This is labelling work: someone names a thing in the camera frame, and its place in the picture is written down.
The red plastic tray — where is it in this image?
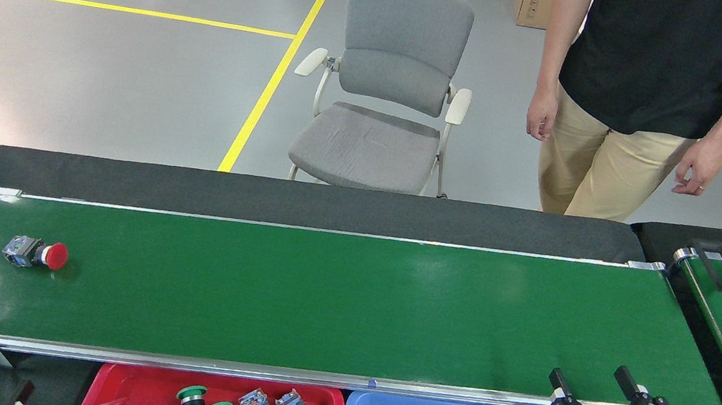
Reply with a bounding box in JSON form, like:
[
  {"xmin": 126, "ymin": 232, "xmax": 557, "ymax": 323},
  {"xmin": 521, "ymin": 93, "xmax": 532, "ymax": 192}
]
[{"xmin": 77, "ymin": 349, "xmax": 349, "ymax": 405}]

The long green conveyor belt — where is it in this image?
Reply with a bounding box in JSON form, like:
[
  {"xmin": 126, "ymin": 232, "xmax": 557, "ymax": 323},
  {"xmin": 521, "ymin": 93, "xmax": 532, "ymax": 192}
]
[{"xmin": 0, "ymin": 158, "xmax": 722, "ymax": 405}]

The person's left hand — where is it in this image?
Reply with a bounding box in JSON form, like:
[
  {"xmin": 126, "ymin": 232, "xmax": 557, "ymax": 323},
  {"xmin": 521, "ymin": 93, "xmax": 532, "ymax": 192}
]
[{"xmin": 670, "ymin": 132, "xmax": 722, "ymax": 202}]

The person's right hand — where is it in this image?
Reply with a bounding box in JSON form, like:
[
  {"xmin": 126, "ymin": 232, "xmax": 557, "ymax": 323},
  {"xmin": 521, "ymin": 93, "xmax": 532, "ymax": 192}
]
[{"xmin": 523, "ymin": 85, "xmax": 562, "ymax": 145}]

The person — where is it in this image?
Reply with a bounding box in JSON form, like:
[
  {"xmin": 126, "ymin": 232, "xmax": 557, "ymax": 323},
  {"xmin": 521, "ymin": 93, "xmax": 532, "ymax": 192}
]
[{"xmin": 512, "ymin": 0, "xmax": 722, "ymax": 241}]

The grey office chair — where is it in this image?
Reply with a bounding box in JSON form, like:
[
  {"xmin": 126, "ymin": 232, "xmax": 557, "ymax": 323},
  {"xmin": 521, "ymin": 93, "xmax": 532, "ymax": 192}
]
[{"xmin": 278, "ymin": 0, "xmax": 488, "ymax": 206}]

